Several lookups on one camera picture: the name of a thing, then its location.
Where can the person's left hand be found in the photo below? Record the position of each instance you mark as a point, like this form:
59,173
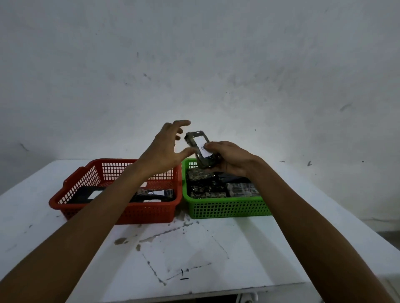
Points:
162,153

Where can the black packet white B label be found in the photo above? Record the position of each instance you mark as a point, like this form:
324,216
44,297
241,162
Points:
200,145

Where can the green plastic mesh basket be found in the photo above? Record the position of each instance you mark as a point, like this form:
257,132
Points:
225,210

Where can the person's left forearm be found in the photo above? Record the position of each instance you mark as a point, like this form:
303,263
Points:
62,237

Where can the white cabinet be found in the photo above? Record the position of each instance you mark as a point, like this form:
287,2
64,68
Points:
250,299

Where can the red plastic mesh basket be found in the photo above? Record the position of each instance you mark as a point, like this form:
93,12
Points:
147,215

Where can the pile of black packets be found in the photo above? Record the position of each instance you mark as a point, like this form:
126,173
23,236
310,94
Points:
206,187

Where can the person's right hand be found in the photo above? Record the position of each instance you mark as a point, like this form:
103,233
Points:
237,160

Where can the person's right forearm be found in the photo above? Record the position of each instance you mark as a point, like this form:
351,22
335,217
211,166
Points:
312,237

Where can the large black packet labelled B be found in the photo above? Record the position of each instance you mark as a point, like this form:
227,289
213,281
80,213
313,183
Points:
79,196

